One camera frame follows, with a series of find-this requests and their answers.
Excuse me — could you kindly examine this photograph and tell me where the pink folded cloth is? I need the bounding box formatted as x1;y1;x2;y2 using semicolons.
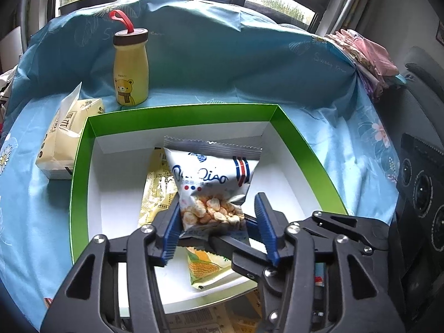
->
324;29;406;98

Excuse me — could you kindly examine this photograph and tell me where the yellow green corn snack packet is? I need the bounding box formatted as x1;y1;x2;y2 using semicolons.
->
186;246;259;291

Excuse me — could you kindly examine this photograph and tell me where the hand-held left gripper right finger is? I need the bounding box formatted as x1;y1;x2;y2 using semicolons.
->
254;192;406;333

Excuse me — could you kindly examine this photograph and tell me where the black panel with round dials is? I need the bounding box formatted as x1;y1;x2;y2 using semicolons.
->
395;132;444;254

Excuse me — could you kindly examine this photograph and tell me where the long dark grass planter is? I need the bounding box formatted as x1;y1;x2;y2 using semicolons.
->
244;0;316;25
57;0;123;14

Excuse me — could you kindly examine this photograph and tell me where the grey curtain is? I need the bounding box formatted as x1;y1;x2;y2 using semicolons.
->
326;0;368;35

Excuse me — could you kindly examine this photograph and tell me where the cream tissue pack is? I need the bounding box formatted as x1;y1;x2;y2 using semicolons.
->
35;81;105;180

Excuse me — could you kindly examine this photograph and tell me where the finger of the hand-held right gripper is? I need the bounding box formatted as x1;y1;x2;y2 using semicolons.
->
243;211;391;252
178;232;281;327

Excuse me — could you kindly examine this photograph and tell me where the white board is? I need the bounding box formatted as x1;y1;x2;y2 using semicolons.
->
0;29;26;73

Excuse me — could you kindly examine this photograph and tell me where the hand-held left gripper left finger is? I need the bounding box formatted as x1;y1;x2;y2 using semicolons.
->
40;203;183;333

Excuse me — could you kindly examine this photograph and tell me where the brown gold snack packet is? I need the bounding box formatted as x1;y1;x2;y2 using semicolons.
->
138;147;181;229

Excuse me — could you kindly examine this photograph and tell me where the green cardboard box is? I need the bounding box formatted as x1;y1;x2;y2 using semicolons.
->
69;103;349;316

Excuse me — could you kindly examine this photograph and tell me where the white snack packet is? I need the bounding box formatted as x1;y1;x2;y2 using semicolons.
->
163;135;263;240

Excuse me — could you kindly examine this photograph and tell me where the large yellow snack packet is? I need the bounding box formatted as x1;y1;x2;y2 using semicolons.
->
163;291;264;333

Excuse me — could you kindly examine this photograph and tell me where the white plastic bag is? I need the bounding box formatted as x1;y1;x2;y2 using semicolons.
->
0;67;16;112

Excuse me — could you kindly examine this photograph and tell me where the yellow bear bottle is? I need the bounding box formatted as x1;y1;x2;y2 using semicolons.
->
109;10;150;106

